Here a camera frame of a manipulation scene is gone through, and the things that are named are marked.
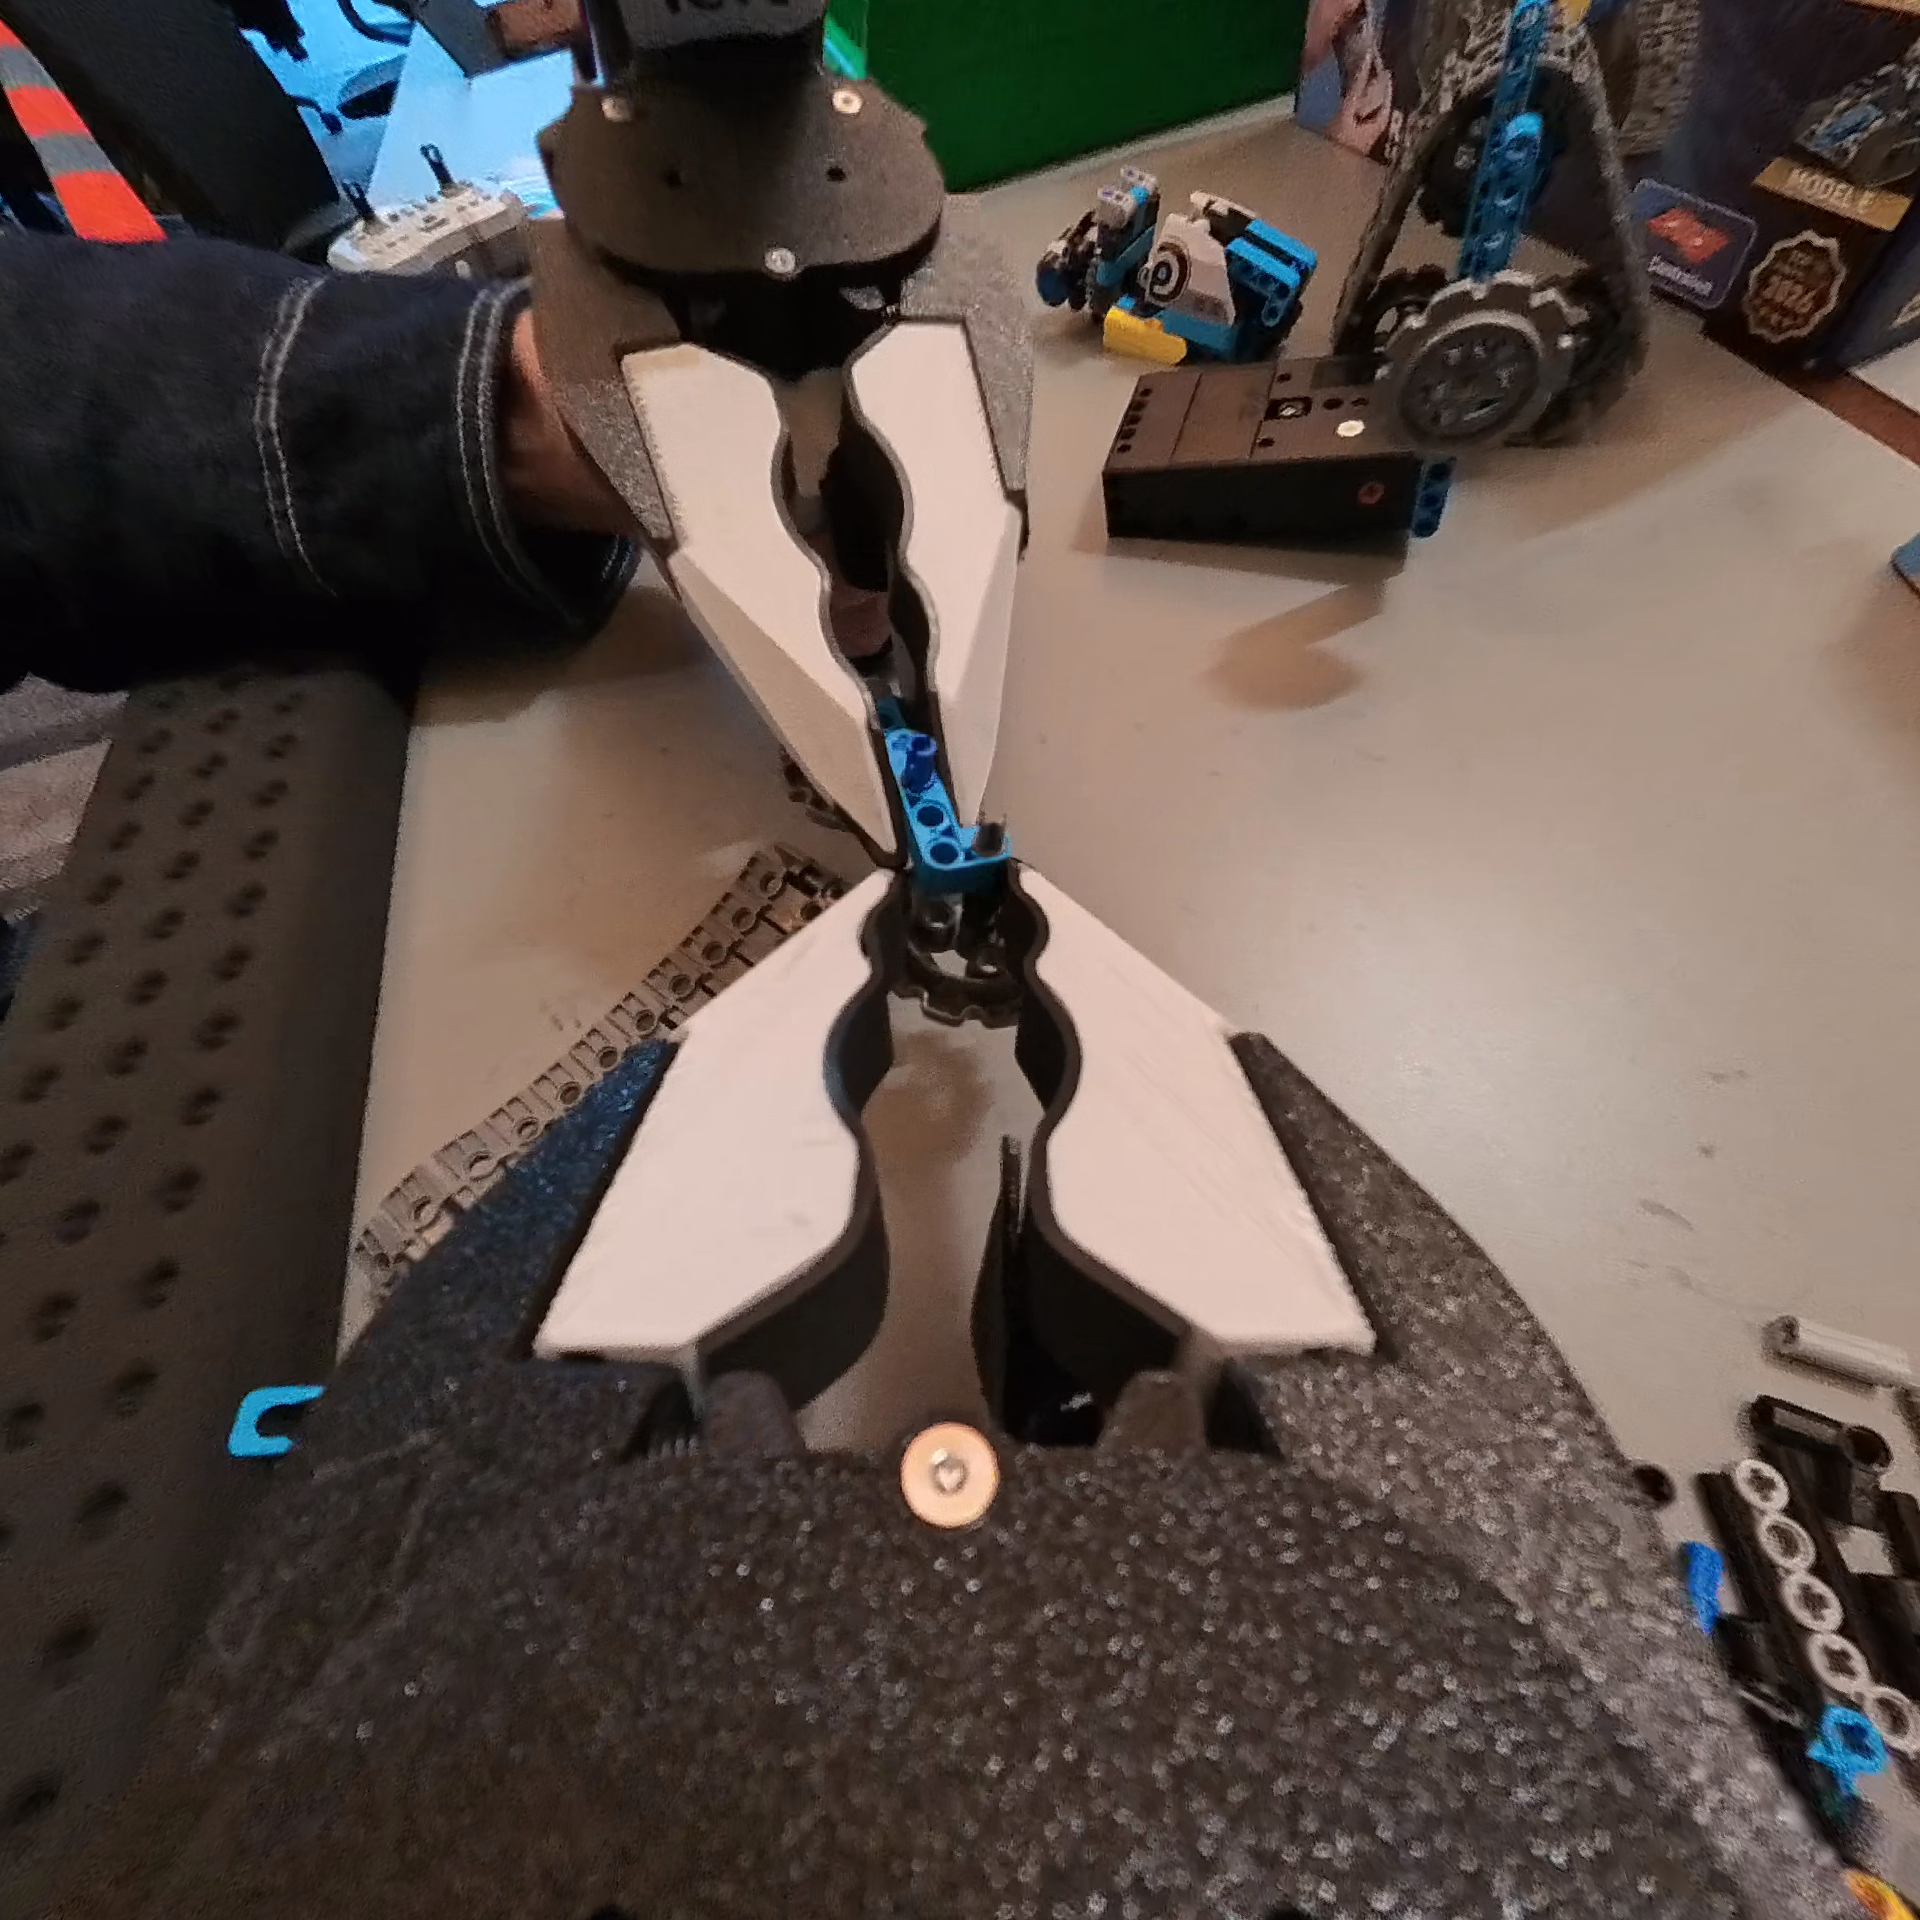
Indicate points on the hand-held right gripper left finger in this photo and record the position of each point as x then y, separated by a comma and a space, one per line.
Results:
705, 1171

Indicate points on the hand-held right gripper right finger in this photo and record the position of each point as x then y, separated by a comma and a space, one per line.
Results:
1201, 1184

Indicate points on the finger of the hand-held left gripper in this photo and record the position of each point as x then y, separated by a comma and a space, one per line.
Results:
961, 494
721, 494

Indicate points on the grey toy track belt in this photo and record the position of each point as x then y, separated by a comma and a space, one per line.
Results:
598, 1049

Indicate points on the black motor battery block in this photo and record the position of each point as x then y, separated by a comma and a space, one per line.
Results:
1260, 480

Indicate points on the black toy sprocket wheel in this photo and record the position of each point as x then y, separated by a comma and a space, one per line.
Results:
961, 974

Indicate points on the short blue toy beam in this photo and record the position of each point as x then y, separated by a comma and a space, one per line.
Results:
931, 819

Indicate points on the person's left forearm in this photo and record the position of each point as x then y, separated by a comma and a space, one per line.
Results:
225, 450

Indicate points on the person's left hand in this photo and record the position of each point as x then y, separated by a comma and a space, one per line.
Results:
546, 450

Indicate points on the grey remote controller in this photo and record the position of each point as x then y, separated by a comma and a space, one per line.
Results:
428, 224

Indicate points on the small blue white toy robot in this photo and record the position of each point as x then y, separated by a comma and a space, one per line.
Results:
1184, 269

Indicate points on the green storage bin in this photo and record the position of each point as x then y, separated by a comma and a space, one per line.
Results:
1050, 75

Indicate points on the black office chair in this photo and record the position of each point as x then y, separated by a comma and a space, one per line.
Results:
211, 118

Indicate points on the blue brick separator tool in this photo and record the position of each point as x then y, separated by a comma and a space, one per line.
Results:
253, 1425

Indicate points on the black dimpled pad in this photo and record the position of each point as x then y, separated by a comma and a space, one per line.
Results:
149, 1124

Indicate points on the orange traffic cone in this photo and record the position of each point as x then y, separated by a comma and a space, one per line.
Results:
76, 149

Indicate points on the pile of red black bricks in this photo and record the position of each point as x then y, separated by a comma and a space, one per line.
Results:
1798, 1574

